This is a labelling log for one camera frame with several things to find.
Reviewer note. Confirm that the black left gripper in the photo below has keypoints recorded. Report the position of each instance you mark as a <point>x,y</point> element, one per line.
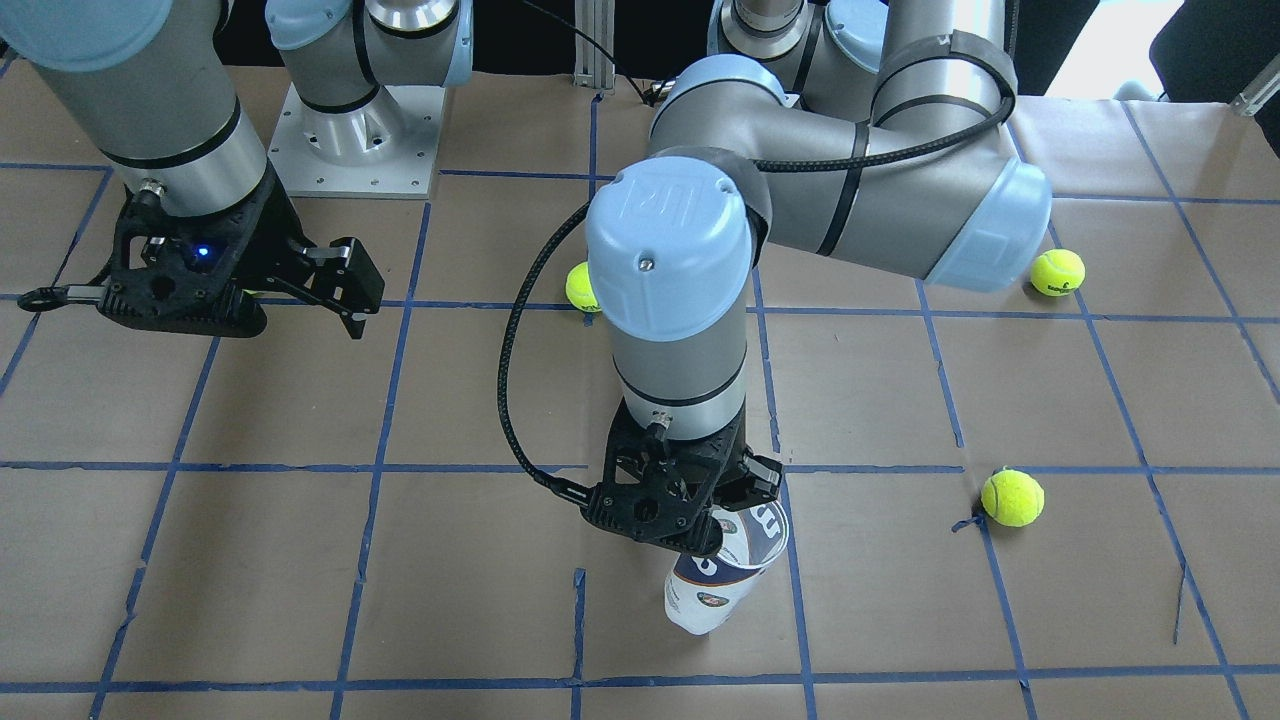
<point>729,462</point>

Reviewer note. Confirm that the aluminium frame post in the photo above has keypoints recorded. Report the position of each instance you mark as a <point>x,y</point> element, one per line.
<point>594,45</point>

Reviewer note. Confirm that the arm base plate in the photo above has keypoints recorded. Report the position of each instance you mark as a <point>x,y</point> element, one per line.
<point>386,150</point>

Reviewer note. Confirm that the tennis ball at table centre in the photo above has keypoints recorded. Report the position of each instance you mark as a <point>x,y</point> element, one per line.
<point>579,290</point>

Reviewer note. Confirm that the tennis ball near base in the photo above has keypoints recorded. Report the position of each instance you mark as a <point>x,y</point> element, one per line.
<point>1057,273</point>

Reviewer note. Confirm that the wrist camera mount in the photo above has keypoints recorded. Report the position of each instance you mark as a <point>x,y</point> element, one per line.
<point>649,511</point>
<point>170,274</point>

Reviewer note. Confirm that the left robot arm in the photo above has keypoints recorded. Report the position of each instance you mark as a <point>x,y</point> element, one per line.
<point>868,132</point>

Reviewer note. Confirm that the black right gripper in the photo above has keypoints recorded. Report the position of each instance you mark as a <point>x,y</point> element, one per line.
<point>272,232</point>

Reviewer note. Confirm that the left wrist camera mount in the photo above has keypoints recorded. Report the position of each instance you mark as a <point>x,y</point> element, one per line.
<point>649,511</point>

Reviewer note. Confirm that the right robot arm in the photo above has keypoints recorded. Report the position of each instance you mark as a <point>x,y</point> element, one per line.
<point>145,83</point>

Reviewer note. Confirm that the clear Wilson tennis ball can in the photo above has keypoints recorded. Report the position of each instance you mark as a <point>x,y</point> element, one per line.
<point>701,594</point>

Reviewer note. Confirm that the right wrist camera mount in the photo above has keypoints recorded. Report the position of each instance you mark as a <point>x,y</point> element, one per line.
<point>170,274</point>

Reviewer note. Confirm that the tennis ball near tape curl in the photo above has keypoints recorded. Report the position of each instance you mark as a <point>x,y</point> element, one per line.
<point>1012,498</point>

